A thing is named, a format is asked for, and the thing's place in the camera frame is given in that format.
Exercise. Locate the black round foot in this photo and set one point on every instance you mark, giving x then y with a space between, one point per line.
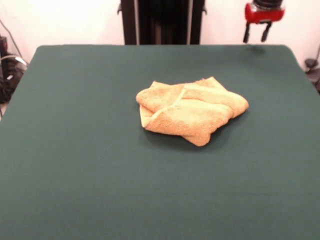
311 63

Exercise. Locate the small black device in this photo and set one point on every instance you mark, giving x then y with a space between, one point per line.
3 45

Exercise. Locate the dark green table cloth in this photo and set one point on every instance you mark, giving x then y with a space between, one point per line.
75 150

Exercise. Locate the tan terry towel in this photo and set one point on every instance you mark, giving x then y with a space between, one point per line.
187 117

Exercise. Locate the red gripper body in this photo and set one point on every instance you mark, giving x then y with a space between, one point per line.
265 16

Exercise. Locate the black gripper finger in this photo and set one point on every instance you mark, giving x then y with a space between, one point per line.
265 32
247 33

